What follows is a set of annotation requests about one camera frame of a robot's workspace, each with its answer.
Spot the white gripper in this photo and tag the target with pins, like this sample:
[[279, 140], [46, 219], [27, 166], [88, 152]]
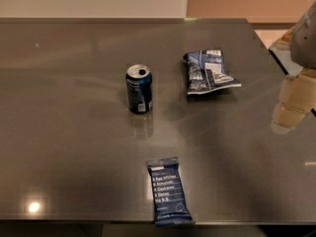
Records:
[[305, 42]]

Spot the blue chip bag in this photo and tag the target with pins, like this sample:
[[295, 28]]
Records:
[[206, 72]]

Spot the blue rxbar blueberry wrapper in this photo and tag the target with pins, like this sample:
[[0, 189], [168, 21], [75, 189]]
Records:
[[170, 207]]

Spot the blue soda can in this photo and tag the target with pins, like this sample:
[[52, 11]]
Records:
[[139, 88]]

